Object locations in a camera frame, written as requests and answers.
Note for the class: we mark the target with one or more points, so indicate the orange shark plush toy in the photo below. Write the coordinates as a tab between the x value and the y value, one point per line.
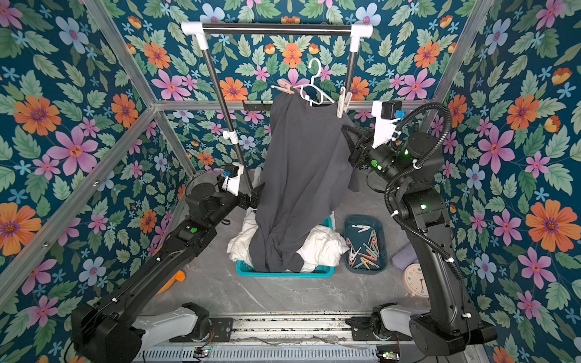
177	277

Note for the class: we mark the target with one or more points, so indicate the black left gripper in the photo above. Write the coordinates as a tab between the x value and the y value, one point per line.
253	197

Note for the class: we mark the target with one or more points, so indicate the white plastic hanger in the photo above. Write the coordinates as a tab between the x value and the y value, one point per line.
323	97

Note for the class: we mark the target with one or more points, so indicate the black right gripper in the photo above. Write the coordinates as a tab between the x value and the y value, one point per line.
361	148

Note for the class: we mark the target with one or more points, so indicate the dark grey t-shirt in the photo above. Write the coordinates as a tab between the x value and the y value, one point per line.
306	177

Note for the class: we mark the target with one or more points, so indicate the black wall hook rail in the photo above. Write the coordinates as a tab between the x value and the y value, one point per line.
257	106

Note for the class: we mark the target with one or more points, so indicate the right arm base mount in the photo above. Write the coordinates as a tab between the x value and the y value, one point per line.
370	328

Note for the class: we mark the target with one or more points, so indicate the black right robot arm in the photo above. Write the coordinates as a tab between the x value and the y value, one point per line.
452	322

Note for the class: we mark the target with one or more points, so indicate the white clothespin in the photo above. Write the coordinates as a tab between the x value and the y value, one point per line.
343	102

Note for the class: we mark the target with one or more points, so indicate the white steel clothes rack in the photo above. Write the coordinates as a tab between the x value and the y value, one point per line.
231	90

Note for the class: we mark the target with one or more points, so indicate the beige round clock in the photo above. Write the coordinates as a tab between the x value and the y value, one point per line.
414	282

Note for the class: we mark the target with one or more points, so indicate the lavender cloth item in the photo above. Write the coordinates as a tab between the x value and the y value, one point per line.
404	258

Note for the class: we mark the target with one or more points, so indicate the teal laundry basket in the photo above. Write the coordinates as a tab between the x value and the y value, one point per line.
243	269

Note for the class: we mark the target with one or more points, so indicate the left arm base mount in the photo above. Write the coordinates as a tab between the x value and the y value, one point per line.
213	330

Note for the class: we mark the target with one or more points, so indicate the white garment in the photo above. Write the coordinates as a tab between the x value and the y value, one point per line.
323	246

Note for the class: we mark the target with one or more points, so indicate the dark teal clothespin tray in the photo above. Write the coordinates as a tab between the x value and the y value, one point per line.
364	236

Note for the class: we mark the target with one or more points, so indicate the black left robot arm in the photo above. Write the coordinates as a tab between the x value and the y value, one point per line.
113	330

